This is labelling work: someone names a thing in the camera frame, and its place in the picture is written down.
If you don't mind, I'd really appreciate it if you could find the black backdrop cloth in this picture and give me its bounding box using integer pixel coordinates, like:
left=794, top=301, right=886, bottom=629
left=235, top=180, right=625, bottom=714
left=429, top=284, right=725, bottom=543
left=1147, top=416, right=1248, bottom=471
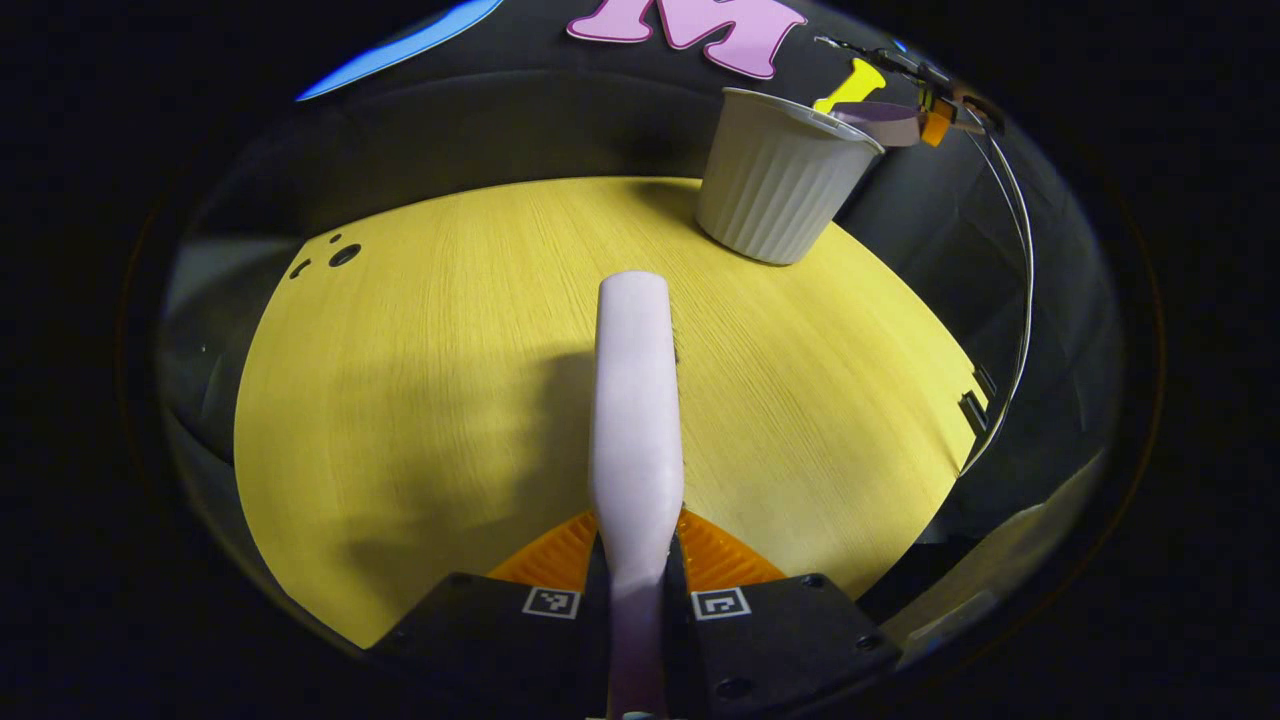
left=150, top=0, right=1126, bottom=651

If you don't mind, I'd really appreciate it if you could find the white ribbed garbage bin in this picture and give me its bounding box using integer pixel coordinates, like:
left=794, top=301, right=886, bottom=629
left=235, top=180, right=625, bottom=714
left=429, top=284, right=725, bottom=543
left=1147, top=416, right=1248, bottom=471
left=695, top=87, right=887, bottom=267

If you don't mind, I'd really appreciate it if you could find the pink and white dustpan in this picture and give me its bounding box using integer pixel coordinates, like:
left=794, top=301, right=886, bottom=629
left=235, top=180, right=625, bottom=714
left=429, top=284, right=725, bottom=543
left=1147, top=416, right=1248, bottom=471
left=828, top=100, right=926, bottom=149

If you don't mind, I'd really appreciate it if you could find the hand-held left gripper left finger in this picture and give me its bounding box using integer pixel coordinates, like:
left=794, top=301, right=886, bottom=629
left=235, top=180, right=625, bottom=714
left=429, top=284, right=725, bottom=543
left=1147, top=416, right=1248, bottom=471
left=368, top=510, right=613, bottom=720

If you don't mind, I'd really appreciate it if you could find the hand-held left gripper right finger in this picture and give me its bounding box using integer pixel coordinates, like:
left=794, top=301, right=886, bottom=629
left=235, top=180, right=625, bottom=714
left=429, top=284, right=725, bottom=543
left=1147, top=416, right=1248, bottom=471
left=662, top=508, right=903, bottom=720

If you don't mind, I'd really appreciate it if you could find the small pink broom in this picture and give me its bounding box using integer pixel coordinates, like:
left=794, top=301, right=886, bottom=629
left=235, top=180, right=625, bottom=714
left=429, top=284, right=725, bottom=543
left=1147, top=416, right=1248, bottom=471
left=588, top=270, right=687, bottom=720

